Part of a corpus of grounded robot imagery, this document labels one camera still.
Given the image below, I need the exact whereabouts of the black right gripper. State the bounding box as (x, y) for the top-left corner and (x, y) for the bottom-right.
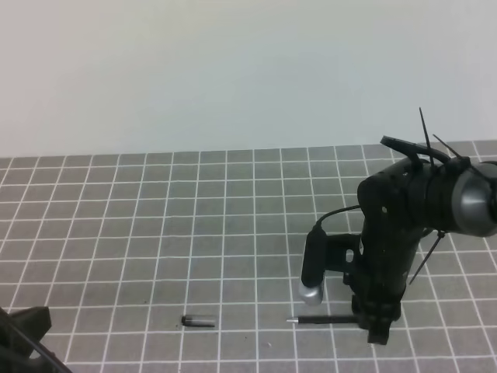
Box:
(350, 159), (430, 345)

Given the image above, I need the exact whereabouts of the clear black pen cap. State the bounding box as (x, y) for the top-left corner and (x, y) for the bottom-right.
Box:
(181, 314), (217, 328)

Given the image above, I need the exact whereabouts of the grey grid tablecloth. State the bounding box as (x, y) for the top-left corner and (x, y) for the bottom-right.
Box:
(1, 145), (496, 372)

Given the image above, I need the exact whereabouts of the black camera cable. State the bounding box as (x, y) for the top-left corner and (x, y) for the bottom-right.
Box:
(314, 204), (362, 234)

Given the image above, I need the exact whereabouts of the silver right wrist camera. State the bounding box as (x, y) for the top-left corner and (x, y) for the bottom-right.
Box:
(299, 223), (360, 305)

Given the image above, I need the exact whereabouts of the black zip tie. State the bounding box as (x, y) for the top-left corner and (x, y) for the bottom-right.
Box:
(408, 231), (447, 285)
(380, 107), (472, 175)

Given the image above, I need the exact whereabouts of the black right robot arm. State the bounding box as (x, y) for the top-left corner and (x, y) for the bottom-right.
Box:
(349, 158), (496, 345)

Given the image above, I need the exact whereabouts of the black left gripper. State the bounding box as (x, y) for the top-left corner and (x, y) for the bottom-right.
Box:
(1, 306), (70, 373)

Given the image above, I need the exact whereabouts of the black zip tie lower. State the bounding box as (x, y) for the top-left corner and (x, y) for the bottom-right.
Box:
(408, 231), (447, 285)

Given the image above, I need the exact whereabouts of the black pen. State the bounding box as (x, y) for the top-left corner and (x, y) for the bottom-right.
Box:
(287, 315), (357, 325)

